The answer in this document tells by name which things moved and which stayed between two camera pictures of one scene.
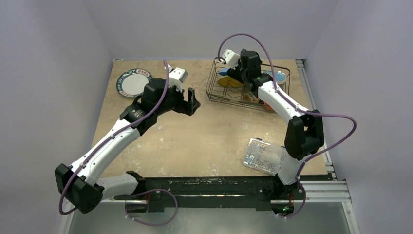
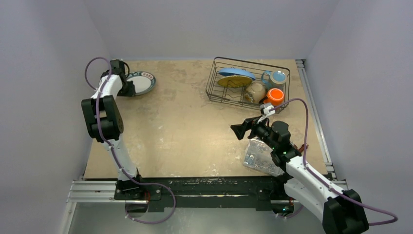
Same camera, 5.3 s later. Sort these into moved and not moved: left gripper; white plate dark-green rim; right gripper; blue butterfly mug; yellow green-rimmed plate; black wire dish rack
Moved: left gripper; right gripper
Not moved: white plate dark-green rim; yellow green-rimmed plate; blue butterfly mug; black wire dish rack
